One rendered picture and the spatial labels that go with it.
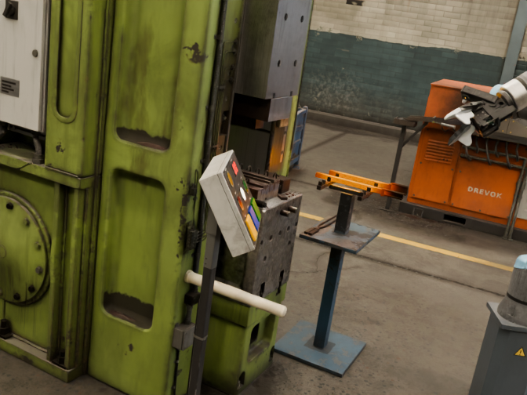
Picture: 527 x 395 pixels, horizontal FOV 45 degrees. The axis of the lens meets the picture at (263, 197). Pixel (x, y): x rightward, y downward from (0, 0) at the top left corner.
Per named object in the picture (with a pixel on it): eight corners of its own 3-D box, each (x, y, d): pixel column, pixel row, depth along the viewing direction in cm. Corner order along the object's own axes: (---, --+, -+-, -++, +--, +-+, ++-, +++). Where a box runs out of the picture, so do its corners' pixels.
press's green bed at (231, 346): (274, 365, 320) (287, 280, 307) (236, 400, 288) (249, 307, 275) (183, 327, 344) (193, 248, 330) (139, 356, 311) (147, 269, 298)
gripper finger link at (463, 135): (456, 155, 194) (477, 133, 188) (445, 142, 197) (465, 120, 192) (462, 156, 196) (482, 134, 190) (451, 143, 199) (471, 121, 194)
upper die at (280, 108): (289, 117, 274) (292, 96, 271) (267, 121, 257) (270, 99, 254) (208, 99, 292) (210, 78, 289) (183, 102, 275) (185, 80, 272)
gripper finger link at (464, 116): (458, 122, 179) (481, 118, 183) (446, 108, 182) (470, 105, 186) (453, 130, 181) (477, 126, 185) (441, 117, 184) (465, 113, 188)
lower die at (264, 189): (277, 196, 284) (280, 177, 282) (256, 204, 267) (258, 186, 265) (199, 173, 302) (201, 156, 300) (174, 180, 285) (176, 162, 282)
